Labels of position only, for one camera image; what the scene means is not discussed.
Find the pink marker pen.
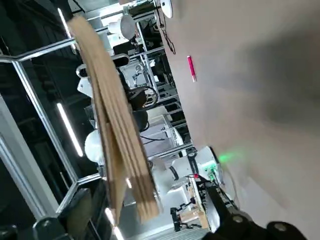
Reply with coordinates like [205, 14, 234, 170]
[186, 55, 198, 83]

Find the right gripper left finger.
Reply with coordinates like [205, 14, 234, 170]
[0, 187, 93, 240]

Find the aluminium cage frame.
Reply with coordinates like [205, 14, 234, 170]
[0, 37, 106, 218]

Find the black lamp power cord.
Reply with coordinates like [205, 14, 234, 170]
[159, 17, 177, 55]

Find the dark book with hands cover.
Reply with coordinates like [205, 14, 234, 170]
[67, 16, 161, 223]

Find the black articulated stand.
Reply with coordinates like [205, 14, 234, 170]
[169, 197, 201, 233]

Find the ceiling light strip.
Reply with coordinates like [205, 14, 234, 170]
[56, 102, 84, 158]
[56, 7, 73, 38]

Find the white desk lamp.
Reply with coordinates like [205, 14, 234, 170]
[107, 0, 174, 41]

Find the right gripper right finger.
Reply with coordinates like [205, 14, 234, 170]
[196, 183, 310, 240]

